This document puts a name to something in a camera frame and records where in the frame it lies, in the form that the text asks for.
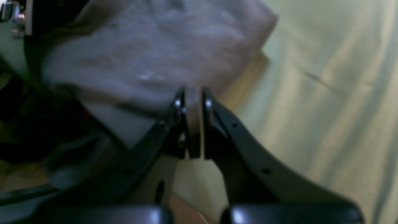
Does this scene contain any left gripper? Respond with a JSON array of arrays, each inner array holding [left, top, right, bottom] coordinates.
[[1, 0, 89, 85]]

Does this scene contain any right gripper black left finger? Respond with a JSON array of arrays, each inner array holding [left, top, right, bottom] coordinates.
[[31, 88, 185, 224]]

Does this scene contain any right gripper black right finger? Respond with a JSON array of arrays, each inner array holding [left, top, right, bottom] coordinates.
[[202, 88, 364, 224]]

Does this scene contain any grey t-shirt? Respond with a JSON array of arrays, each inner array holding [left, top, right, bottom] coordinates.
[[41, 0, 279, 147]]

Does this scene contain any green table cloth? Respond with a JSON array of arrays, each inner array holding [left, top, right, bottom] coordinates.
[[0, 0, 398, 224]]

